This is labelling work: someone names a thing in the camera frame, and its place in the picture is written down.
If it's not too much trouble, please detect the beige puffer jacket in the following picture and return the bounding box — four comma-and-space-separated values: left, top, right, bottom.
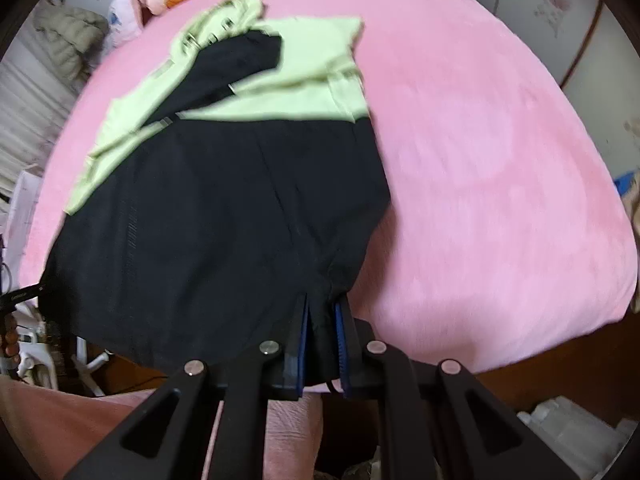
32, 5, 108, 91

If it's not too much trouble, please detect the white plastic stand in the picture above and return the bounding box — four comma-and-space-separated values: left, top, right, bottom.
10, 305, 117, 397

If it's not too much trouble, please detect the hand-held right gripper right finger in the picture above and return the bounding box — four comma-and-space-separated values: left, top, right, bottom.
334, 297, 591, 480

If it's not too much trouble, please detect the bed with pink sheet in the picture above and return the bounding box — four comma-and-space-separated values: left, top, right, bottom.
17, 0, 638, 411

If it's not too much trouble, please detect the beige cloth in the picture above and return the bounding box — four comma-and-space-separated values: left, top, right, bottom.
627, 200, 640, 313

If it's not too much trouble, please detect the floral print wardrobe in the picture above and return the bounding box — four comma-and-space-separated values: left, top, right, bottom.
465, 0, 640, 181

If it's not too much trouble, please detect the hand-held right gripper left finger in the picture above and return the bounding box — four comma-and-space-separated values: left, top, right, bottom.
62, 295, 313, 480

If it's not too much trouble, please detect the pale floral curtain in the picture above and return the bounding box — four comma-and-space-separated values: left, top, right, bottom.
0, 55, 76, 201

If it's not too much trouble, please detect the wooden bead bracelet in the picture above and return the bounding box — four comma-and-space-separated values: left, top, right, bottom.
0, 310, 23, 367

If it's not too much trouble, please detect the white plastic bag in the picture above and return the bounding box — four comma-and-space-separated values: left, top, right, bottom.
517, 395, 637, 443

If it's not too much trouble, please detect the green and black hooded jacket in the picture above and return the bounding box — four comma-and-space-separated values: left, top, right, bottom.
40, 0, 393, 393

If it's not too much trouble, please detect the blue plastic stool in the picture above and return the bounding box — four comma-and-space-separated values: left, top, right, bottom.
614, 171, 640, 199

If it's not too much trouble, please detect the white cushion with bag print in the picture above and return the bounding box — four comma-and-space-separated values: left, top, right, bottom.
107, 0, 143, 48

